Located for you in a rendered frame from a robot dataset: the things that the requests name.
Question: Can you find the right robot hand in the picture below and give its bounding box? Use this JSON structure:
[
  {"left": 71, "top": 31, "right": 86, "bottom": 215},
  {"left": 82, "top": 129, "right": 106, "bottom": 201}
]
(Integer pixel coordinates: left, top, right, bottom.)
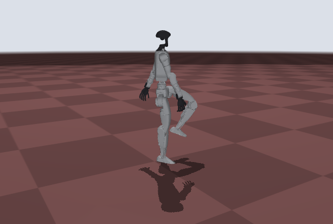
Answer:
[{"left": 176, "top": 94, "right": 186, "bottom": 112}]

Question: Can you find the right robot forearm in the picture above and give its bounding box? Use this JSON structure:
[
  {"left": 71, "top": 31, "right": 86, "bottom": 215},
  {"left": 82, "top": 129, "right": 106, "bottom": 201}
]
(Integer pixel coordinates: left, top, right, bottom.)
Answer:
[{"left": 169, "top": 73, "right": 182, "bottom": 98}]

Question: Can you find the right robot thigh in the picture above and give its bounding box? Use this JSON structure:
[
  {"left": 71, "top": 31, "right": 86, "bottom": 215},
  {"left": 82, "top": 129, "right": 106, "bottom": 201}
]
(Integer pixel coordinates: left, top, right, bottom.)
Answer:
[{"left": 155, "top": 94, "right": 171, "bottom": 133}]

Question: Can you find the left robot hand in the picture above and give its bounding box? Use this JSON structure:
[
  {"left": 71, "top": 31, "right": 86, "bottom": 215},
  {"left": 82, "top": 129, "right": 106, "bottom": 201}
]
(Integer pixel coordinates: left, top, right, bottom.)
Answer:
[{"left": 139, "top": 82, "right": 150, "bottom": 101}]

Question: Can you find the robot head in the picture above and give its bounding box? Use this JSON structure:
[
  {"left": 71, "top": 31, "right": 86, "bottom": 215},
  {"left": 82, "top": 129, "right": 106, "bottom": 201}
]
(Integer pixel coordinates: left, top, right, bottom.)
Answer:
[{"left": 156, "top": 30, "right": 171, "bottom": 51}]

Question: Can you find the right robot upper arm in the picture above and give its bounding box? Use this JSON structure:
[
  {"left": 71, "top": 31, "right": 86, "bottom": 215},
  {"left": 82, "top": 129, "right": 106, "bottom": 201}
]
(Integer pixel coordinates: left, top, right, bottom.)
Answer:
[{"left": 159, "top": 53, "right": 175, "bottom": 79}]

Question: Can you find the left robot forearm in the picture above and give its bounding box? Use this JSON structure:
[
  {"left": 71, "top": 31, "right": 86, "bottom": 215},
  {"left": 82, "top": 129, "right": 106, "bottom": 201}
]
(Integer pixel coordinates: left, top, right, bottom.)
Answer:
[{"left": 146, "top": 70, "right": 155, "bottom": 88}]

